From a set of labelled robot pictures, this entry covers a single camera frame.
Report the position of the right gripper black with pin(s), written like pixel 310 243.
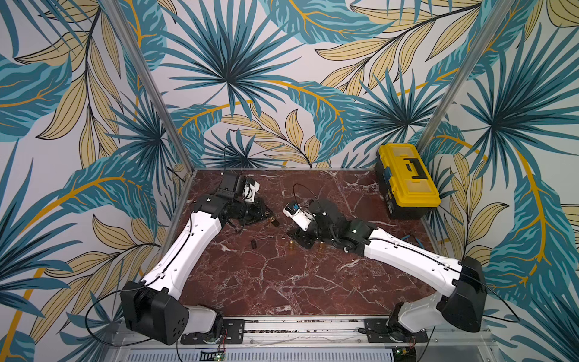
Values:
pixel 310 232

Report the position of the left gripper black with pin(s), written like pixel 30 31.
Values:
pixel 261 214

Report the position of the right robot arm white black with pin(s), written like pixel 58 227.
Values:
pixel 460 291

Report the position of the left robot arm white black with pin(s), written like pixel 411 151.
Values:
pixel 151 307

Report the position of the yellow black toolbox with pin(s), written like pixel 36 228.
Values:
pixel 404 182

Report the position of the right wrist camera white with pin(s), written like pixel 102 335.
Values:
pixel 303 219

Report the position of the blue handled tool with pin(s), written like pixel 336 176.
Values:
pixel 413 239

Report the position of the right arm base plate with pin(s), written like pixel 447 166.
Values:
pixel 380 330

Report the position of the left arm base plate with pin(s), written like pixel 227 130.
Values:
pixel 229 331

